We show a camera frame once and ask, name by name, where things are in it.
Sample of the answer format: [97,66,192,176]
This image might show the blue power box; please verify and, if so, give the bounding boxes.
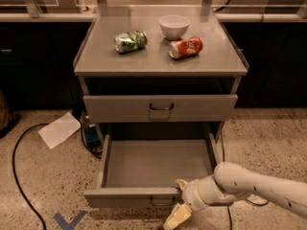
[83,125,101,149]

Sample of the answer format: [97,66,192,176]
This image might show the grey drawer cabinet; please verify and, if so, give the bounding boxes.
[72,4,250,139]

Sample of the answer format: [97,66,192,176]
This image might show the black cable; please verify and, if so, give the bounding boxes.
[220,134,271,230]
[11,122,50,230]

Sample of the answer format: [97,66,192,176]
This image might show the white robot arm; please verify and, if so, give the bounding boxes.
[163,162,307,230]

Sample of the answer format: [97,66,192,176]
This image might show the green soda can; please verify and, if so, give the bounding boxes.
[114,31,148,54]

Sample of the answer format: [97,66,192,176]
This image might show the grey drawer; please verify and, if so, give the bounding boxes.
[83,94,238,123]
[84,135,218,208]

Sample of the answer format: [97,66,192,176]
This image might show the blue tape marker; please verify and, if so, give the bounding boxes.
[53,209,88,230]

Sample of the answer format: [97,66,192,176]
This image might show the black cable left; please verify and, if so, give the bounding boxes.
[11,122,50,230]

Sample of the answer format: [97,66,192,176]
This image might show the black cable right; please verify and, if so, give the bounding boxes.
[220,134,271,230]

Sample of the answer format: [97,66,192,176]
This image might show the white bowl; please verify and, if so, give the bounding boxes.
[159,14,190,40]

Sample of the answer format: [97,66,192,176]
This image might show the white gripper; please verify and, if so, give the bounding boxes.
[163,175,221,230]

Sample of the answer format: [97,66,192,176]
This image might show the grey top drawer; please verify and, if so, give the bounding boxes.
[83,94,238,123]

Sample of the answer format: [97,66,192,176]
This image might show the brown bag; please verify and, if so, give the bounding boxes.
[0,91,12,130]

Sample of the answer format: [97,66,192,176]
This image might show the white paper sheet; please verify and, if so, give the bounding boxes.
[38,112,81,150]

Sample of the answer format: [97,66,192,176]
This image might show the red soda can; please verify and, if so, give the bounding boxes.
[169,36,203,60]

